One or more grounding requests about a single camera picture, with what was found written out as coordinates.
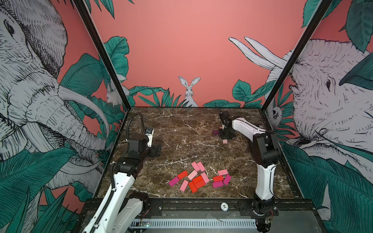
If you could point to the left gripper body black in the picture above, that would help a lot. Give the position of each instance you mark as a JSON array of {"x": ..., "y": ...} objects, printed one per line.
[{"x": 151, "y": 151}]

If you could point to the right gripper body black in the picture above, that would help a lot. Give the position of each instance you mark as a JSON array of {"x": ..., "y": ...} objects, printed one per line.
[{"x": 227, "y": 134}]

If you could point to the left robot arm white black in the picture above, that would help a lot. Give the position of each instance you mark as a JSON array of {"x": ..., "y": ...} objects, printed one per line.
[{"x": 115, "y": 214}]

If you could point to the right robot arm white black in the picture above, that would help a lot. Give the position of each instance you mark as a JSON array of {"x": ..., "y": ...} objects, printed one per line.
[{"x": 265, "y": 151}]

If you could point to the pink block right horizontal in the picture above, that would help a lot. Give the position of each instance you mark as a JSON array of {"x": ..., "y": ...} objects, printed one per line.
[{"x": 223, "y": 172}]

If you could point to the pink block top pair right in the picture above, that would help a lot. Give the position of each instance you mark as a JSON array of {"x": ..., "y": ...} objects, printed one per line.
[{"x": 201, "y": 166}]

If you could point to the pink block pair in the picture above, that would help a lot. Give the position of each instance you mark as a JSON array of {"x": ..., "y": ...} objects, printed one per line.
[
  {"x": 195, "y": 166},
  {"x": 201, "y": 166}
]

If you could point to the red block right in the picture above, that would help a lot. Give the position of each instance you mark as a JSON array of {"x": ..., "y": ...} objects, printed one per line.
[{"x": 219, "y": 178}]

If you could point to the pink block top pair left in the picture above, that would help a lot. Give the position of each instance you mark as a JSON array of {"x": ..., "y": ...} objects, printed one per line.
[{"x": 195, "y": 166}]

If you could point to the magenta block far left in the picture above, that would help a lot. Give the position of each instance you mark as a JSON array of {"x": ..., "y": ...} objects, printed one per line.
[{"x": 174, "y": 181}]

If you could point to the magenta block tilted right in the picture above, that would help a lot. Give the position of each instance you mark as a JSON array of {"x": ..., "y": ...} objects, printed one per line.
[{"x": 227, "y": 179}]

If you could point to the pink block beside red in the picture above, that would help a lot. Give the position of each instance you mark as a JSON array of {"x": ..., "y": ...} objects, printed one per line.
[{"x": 205, "y": 177}]

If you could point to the red block upper left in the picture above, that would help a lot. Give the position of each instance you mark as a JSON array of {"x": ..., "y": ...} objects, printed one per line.
[{"x": 182, "y": 175}]

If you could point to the magenta block lower right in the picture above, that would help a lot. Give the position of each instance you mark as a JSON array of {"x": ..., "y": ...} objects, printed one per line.
[{"x": 217, "y": 184}]

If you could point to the red block large center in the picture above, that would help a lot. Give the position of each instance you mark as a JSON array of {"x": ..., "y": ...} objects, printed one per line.
[{"x": 199, "y": 182}]

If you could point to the pink block lower left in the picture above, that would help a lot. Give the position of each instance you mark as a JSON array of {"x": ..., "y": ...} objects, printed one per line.
[{"x": 184, "y": 185}]

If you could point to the red block bottom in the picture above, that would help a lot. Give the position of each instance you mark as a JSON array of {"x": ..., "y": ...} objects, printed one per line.
[{"x": 192, "y": 187}]

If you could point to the white slotted cable duct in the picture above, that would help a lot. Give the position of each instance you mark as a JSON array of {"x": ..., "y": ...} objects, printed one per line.
[{"x": 169, "y": 223}]

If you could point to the black front rail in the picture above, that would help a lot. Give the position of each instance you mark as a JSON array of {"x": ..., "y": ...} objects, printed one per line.
[{"x": 245, "y": 207}]

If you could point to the black left frame post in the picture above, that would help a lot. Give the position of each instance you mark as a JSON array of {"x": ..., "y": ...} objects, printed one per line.
[{"x": 92, "y": 30}]

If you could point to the black frame post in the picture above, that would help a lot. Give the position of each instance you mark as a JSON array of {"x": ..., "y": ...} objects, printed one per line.
[
  {"x": 316, "y": 18},
  {"x": 92, "y": 30}
]

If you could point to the black right frame post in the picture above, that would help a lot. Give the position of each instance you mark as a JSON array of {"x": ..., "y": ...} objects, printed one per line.
[{"x": 316, "y": 18}]

